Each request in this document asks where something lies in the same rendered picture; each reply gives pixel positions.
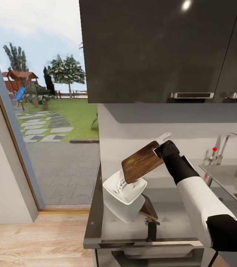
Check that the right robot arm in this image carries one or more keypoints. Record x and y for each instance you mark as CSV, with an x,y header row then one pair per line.
x,y
213,223

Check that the fixed window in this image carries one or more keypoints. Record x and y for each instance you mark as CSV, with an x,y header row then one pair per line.
x,y
44,103

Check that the cutting board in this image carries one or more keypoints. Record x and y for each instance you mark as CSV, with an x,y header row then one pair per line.
x,y
141,162

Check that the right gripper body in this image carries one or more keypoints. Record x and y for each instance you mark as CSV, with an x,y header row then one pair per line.
x,y
157,151

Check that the bowl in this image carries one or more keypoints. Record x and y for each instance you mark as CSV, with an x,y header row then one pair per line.
x,y
127,193

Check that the drop in sink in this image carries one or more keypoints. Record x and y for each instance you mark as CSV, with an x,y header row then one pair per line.
x,y
224,175

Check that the dishwasher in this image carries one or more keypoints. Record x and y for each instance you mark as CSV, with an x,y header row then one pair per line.
x,y
182,256

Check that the cabinet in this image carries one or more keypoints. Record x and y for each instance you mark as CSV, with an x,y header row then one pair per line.
x,y
160,51

